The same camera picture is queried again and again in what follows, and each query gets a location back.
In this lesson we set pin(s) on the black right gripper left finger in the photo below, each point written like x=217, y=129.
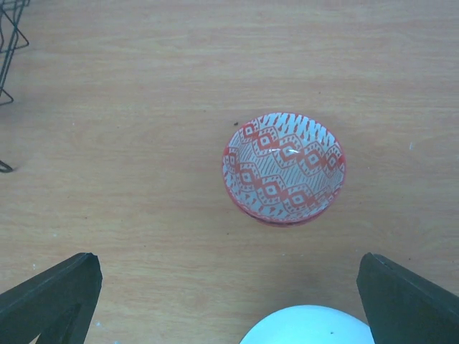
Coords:
x=54, y=306

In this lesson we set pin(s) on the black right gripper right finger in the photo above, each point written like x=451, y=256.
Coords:
x=402, y=307

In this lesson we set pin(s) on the white ceramic bowl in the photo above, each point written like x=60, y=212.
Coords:
x=309, y=324

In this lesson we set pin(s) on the red patterned bowl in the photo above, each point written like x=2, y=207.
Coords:
x=284, y=169

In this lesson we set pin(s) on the black wire dish rack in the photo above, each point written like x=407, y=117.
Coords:
x=12, y=39

